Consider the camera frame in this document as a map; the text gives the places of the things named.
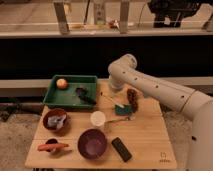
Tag white cup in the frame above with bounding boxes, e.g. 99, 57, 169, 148
90, 111, 106, 127

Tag small dark cup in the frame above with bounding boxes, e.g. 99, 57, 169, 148
45, 138, 58, 154

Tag black machine in background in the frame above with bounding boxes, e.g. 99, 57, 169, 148
148, 0, 201, 28

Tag green plastic tray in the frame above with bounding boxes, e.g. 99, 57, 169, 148
43, 75, 97, 109

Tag black tool in tray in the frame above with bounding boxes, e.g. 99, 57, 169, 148
75, 87, 96, 105

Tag brown bowl with wrapper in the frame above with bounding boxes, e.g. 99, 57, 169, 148
43, 108, 68, 132

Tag orange round fruit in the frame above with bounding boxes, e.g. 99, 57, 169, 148
56, 78, 68, 89

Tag purple bowl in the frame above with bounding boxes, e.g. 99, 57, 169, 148
77, 129, 107, 160

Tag orange carrot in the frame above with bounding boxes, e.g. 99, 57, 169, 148
37, 143, 69, 151

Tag crumpled grey wrapper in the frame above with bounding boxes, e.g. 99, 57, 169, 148
47, 115, 66, 130

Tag green sponge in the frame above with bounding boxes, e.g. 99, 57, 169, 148
115, 105, 132, 116

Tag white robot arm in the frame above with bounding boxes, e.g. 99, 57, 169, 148
108, 54, 213, 171

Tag black rectangular remote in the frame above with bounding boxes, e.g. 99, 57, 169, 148
111, 137, 132, 162

